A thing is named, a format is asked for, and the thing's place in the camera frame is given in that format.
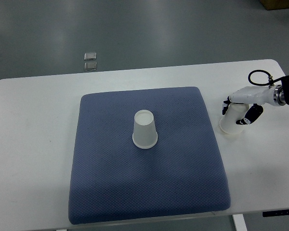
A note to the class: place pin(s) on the white paper cup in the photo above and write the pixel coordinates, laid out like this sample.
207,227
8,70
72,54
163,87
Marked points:
234,113
144,130

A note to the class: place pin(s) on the upper metal floor plate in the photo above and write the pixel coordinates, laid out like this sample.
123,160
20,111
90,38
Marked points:
90,56

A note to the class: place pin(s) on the white paper cup on mat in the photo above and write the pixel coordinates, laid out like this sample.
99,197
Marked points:
144,130

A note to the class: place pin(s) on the blue textured cushion mat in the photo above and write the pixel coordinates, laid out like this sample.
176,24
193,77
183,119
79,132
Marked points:
112,179

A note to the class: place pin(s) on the lower metal floor plate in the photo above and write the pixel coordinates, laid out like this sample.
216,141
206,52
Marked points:
90,66

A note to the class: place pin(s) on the brown cardboard box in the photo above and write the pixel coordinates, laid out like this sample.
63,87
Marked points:
275,4

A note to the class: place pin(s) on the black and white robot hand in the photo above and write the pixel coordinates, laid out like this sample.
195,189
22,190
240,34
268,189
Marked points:
257,96

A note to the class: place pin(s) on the metal floor plate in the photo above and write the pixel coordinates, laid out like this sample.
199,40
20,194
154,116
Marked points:
90,56
90,66

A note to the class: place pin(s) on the black table control panel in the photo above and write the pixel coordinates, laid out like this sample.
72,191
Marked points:
275,213

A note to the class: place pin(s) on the white table leg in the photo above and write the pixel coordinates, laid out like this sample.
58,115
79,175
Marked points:
239,222

